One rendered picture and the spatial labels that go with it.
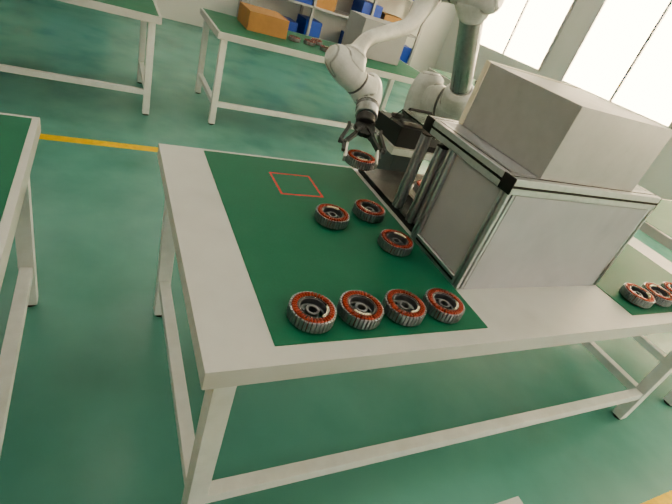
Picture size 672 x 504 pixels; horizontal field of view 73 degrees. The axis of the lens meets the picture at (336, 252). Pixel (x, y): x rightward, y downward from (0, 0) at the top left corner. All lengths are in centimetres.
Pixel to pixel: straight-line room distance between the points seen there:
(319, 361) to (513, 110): 91
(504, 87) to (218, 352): 109
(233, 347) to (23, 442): 94
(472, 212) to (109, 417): 133
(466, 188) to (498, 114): 25
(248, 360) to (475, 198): 79
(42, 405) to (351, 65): 155
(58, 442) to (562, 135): 169
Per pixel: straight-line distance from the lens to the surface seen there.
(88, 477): 165
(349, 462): 153
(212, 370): 90
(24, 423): 178
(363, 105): 179
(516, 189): 127
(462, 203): 139
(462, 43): 219
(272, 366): 93
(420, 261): 143
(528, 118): 141
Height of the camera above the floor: 143
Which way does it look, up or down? 31 degrees down
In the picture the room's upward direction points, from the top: 20 degrees clockwise
